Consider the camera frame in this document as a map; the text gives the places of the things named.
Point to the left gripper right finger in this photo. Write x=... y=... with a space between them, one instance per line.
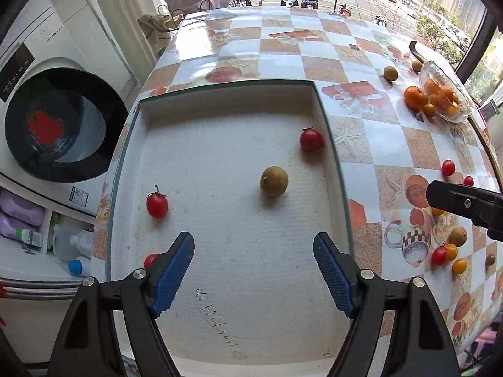
x=420 y=344

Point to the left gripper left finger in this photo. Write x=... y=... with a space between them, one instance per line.
x=87 y=343

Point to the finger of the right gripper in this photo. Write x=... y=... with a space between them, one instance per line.
x=482 y=207

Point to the red cherry tomato with stem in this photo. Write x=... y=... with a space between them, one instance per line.
x=157 y=204

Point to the brown longan fruit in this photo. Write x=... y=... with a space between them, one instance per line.
x=274 y=181

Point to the glass fruit bowl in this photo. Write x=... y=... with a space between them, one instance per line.
x=451 y=104

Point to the small orange kumquat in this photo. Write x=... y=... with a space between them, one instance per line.
x=429 y=110

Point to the patterned tablecloth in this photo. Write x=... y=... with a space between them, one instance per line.
x=386 y=153

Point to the large orange on table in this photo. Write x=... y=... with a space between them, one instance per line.
x=415 y=98

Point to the orange in bowl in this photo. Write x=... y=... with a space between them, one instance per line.
x=431 y=87

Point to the green-brown round fruit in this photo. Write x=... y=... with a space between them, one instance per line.
x=390 y=74

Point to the white tray with green rim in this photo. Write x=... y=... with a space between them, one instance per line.
x=253 y=301

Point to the white washing machine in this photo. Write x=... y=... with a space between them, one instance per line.
x=60 y=123

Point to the cloth bag on table edge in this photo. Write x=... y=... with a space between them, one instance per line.
x=157 y=28

